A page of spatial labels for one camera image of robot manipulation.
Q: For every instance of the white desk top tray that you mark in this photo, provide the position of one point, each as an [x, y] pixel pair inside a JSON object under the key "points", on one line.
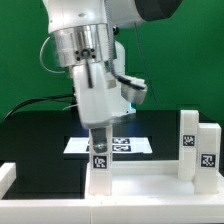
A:
{"points": [[156, 179]]}

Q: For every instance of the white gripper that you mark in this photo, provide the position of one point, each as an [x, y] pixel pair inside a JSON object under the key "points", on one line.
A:
{"points": [[92, 96]]}

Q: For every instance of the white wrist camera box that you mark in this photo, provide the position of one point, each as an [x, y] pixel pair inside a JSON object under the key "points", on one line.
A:
{"points": [[133, 89]]}

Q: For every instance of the fiducial marker sheet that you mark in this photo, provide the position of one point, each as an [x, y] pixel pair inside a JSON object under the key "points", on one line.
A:
{"points": [[120, 145]]}

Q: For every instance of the white front rail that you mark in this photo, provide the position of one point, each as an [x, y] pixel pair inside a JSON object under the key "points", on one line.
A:
{"points": [[85, 212]]}

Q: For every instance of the white left rail block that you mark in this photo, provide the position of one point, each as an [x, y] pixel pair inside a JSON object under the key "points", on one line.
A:
{"points": [[7, 177]]}

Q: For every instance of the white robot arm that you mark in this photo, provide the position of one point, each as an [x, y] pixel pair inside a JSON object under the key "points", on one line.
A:
{"points": [[83, 32]]}

